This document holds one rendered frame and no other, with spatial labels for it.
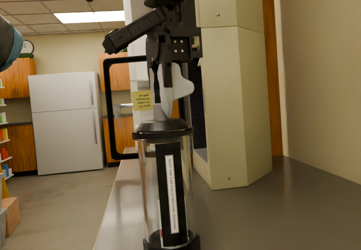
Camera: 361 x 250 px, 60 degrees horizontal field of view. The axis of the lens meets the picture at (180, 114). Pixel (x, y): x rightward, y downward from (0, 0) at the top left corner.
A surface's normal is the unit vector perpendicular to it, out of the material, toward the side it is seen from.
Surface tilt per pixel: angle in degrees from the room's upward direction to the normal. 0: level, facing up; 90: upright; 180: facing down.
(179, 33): 90
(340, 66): 90
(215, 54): 90
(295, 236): 0
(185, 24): 90
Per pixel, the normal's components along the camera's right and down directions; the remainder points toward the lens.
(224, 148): 0.13, 0.04
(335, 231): -0.07, -1.00
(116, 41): 0.36, 0.01
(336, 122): -0.99, 0.08
